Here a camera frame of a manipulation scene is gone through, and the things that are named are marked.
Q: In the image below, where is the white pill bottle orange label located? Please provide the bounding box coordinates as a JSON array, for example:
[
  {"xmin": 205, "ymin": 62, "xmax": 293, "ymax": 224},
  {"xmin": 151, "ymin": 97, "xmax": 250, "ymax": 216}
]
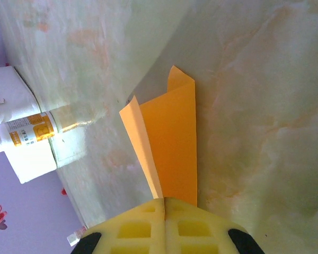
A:
[{"xmin": 0, "ymin": 111, "xmax": 58, "ymax": 156}]

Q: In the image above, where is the orange paper sheet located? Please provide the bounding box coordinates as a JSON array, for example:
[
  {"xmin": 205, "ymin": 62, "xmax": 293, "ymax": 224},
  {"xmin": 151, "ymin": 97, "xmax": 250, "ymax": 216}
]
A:
[{"xmin": 119, "ymin": 65, "xmax": 198, "ymax": 207}]

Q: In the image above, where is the white zippered pouch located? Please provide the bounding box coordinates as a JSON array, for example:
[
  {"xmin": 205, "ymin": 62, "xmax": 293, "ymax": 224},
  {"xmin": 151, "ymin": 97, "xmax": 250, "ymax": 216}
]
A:
[{"xmin": 0, "ymin": 66, "xmax": 58, "ymax": 185}]

